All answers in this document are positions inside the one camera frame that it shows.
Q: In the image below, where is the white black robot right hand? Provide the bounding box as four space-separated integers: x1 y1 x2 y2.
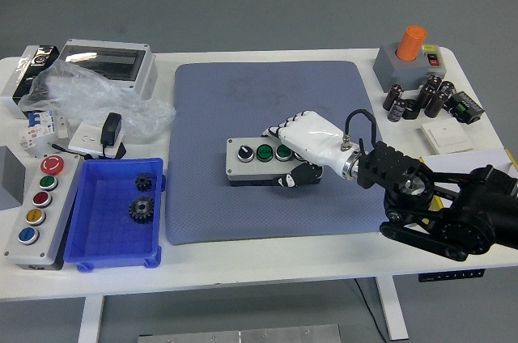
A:
261 110 351 189

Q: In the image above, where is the grey four-button control box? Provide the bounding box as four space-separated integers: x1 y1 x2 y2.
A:
225 134 321 188

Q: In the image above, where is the black desk control panel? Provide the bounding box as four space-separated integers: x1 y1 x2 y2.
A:
418 269 486 283

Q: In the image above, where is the grey five-button control box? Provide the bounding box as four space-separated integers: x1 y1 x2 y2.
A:
2 152 84 271

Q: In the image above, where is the grey block holder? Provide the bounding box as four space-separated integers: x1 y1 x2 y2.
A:
372 42 432 92

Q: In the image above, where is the grey-blue padded mat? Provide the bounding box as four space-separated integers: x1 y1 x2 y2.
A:
164 60 385 246

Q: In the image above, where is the orange cylinder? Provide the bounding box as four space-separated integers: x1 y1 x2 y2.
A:
395 25 427 61

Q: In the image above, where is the black module with green terminal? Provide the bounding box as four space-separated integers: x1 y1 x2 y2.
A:
447 91 486 125

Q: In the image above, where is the white paper booklet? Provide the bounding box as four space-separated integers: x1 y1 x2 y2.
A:
420 147 518 182

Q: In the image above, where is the small black gear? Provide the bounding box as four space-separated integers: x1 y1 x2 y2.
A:
134 172 154 193

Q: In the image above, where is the large black gear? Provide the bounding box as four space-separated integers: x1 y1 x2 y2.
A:
128 196 157 222

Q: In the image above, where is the white table leg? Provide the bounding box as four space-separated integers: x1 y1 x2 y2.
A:
374 277 410 341
76 296 105 343

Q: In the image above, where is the black power adapter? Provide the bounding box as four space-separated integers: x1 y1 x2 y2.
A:
100 112 123 149

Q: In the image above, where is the blue plastic bin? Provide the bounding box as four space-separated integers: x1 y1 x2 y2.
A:
63 157 167 273

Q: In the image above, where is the clear plastic bag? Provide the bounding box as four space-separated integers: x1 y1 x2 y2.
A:
18 62 177 144

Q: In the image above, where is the white breaker module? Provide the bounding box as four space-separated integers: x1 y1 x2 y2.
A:
54 114 72 140

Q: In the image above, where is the white blue circuit breaker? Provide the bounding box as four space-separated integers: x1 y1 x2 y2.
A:
18 110 56 154

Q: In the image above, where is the black ring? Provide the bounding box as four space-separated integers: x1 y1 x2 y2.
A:
404 99 422 121

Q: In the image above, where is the white wall switch panel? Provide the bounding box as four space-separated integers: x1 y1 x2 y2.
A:
419 120 474 155

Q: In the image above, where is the white red-black switch box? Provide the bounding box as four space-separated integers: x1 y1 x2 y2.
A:
420 44 448 79

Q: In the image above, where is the black cable under table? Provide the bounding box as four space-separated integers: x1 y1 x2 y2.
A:
354 277 389 338

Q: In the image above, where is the grey enclosure with clear lid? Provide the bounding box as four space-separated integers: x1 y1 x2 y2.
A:
54 38 159 101

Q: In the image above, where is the black adapter cord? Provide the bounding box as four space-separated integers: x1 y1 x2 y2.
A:
50 142 126 160

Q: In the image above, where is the white wall socket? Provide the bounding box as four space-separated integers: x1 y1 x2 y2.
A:
67 121 122 158

